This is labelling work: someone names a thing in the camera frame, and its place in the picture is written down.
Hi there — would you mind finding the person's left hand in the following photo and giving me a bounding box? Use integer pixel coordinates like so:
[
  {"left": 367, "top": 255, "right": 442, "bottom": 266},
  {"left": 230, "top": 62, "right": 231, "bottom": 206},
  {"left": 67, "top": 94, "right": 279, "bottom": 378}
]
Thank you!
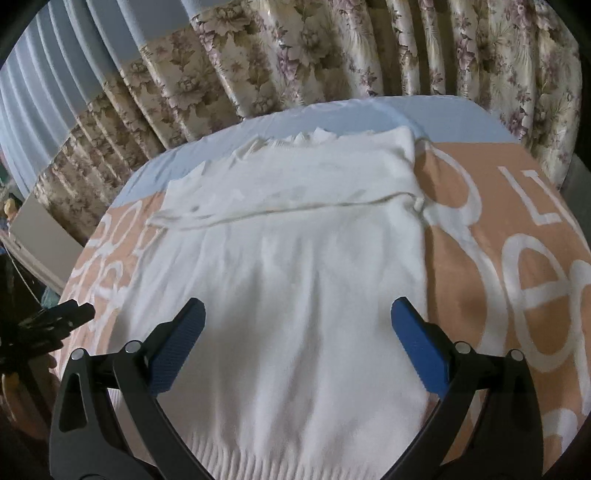
[{"left": 2, "top": 354, "right": 60, "bottom": 441}]

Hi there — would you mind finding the white board leaning on wall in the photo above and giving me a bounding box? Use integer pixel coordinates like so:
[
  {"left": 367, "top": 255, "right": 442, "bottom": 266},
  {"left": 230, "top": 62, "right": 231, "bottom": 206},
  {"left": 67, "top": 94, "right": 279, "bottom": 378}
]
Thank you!
[{"left": 9, "top": 194, "right": 83, "bottom": 293}]

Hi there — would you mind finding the orange and blue bed sheet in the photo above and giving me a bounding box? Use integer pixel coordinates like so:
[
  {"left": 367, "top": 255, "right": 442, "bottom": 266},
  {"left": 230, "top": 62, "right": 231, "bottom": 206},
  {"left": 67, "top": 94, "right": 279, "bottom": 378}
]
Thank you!
[{"left": 63, "top": 96, "right": 590, "bottom": 468}]

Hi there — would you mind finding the white knit sweater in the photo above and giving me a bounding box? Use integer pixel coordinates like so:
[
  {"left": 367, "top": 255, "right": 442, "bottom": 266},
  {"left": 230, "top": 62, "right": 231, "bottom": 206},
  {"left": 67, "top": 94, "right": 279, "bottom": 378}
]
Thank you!
[{"left": 109, "top": 127, "right": 428, "bottom": 479}]

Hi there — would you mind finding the blue and floral curtain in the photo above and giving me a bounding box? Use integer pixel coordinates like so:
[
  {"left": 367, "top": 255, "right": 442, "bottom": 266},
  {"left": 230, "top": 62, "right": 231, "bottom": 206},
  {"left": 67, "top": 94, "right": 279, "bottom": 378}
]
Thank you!
[{"left": 1, "top": 1, "right": 582, "bottom": 242}]

